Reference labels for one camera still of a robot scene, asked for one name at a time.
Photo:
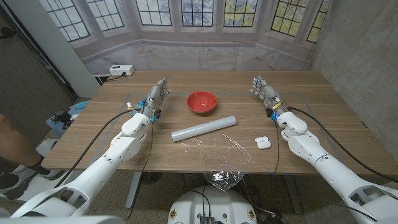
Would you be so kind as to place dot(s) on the printed window backdrop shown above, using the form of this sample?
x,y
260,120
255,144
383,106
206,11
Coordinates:
x,y
199,46

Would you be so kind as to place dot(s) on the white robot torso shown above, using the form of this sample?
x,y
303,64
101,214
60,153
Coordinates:
x,y
214,205

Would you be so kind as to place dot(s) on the blue stool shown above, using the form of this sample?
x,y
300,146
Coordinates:
x,y
79,109

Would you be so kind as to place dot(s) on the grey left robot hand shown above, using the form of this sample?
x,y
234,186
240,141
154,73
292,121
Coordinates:
x,y
157,96

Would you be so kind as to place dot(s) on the grey metal table leg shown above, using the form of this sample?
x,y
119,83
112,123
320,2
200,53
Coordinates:
x,y
133,189
293,194

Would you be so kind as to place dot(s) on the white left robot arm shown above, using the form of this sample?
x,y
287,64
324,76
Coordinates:
x,y
102,168

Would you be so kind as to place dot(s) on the red bowl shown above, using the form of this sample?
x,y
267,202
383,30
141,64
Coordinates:
x,y
201,102

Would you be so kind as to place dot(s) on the grey sneaker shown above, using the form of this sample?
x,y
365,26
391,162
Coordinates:
x,y
53,174

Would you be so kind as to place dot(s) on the white AirPods case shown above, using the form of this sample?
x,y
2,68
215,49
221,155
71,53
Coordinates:
x,y
263,143

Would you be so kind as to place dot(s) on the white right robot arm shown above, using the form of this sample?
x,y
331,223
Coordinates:
x,y
335,174

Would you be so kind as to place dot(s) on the black round fan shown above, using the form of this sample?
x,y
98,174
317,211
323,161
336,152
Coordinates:
x,y
151,177

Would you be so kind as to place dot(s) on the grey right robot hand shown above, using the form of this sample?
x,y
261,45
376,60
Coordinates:
x,y
267,93

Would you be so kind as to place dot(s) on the clear cling film sheet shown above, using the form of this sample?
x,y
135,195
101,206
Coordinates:
x,y
224,158

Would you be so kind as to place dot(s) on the cling film roll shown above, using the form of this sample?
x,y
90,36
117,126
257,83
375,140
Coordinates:
x,y
202,128

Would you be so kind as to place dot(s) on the black shoe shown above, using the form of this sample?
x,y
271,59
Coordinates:
x,y
12,185

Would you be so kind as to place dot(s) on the white power strip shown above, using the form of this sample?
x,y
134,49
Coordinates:
x,y
121,70

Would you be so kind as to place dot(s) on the person's bare leg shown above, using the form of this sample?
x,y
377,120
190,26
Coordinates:
x,y
15,143

